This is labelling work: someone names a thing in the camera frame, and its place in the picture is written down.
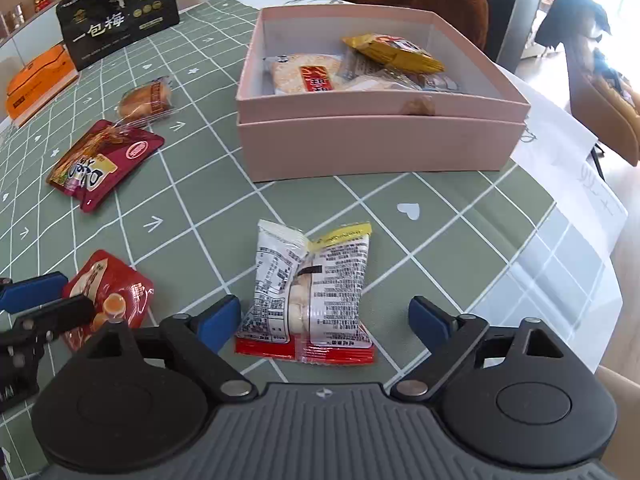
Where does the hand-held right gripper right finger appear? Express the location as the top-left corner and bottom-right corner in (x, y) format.
(390, 296), (562, 403)

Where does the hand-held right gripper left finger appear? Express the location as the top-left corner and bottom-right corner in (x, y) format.
(82, 295), (257, 404)

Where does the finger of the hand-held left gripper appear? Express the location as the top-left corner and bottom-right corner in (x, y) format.
(0, 272), (70, 314)
(11, 295), (96, 343)

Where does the small red snack packet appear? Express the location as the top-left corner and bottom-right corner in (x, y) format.
(61, 249), (156, 353)

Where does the white red snack packet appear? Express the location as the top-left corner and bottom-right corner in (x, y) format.
(235, 219), (377, 365)

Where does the pink cardboard box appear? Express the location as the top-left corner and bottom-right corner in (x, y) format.
(235, 6), (532, 182)

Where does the rice cracker packet red label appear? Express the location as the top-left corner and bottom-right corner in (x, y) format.
(264, 52), (346, 97)

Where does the yellow cartoon snack packet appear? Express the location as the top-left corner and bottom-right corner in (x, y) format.
(342, 32), (446, 75)

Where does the green checked tablecloth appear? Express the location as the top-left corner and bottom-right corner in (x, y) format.
(0, 0), (558, 480)

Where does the large red snack packet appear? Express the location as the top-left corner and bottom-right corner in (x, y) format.
(46, 120), (166, 214)

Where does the orange gift box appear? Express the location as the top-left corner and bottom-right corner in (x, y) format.
(5, 44), (80, 128)

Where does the clear bread packet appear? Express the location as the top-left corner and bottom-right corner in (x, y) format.
(116, 76), (180, 128)

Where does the orange armchair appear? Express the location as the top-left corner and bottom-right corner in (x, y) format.
(565, 35), (640, 166)

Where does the black stand-up pouch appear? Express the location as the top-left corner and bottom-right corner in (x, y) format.
(55, 0), (181, 72)

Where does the dark jacket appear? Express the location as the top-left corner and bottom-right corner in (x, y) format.
(537, 0), (613, 51)

